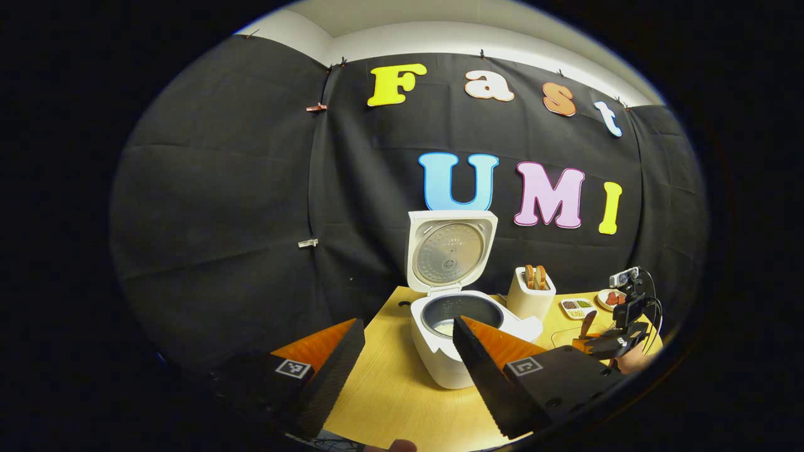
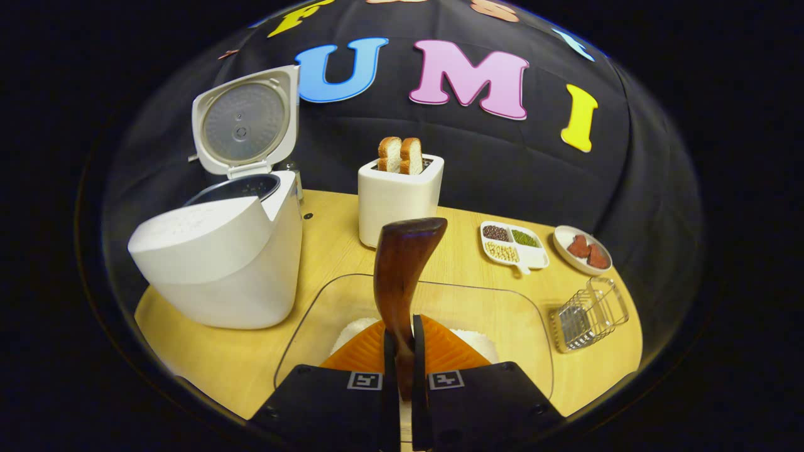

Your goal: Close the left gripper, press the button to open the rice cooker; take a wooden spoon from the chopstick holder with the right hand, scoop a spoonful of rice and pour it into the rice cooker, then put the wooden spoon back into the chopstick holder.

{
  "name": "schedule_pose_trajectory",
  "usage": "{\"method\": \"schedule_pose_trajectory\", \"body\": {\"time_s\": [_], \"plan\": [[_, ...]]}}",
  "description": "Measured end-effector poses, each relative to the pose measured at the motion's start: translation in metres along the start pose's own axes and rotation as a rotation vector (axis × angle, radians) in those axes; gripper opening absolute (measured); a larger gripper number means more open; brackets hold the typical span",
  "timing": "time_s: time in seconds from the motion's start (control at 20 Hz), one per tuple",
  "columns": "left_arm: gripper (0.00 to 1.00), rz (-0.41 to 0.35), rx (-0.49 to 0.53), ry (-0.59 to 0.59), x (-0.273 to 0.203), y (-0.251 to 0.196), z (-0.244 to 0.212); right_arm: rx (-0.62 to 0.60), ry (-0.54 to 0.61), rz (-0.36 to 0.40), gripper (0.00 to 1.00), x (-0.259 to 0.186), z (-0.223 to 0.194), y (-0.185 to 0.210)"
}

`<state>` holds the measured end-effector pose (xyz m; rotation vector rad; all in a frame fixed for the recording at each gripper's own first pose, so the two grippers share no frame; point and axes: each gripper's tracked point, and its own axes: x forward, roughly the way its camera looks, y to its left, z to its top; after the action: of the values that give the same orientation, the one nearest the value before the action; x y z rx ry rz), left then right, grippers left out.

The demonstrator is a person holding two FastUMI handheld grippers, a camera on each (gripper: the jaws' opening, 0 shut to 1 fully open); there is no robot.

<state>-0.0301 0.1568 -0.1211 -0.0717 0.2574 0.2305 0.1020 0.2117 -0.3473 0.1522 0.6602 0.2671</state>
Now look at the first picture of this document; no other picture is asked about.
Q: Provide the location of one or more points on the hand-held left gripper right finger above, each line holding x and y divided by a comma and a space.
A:
480, 383

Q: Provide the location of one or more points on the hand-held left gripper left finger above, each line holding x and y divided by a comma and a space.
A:
330, 383

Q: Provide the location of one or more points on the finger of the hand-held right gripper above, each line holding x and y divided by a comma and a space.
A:
619, 342

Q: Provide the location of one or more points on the brown wooden spoon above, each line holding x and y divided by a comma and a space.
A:
587, 325

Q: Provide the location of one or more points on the white rice cooker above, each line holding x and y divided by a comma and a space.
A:
440, 358

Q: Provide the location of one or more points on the red meat slice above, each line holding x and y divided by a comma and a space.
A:
612, 299

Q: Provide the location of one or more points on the white round plate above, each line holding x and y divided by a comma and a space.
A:
602, 302

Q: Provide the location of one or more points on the white divided grain dish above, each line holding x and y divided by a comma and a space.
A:
576, 307

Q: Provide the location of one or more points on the toasted bread slice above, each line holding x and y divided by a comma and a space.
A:
530, 277
541, 277

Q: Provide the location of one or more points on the white toaster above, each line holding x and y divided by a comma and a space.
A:
527, 304

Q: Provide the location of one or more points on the white clip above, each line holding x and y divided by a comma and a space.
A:
308, 243

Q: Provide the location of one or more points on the black backdrop cloth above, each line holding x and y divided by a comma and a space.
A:
220, 188

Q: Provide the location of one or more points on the pink clip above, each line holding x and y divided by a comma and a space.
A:
316, 108

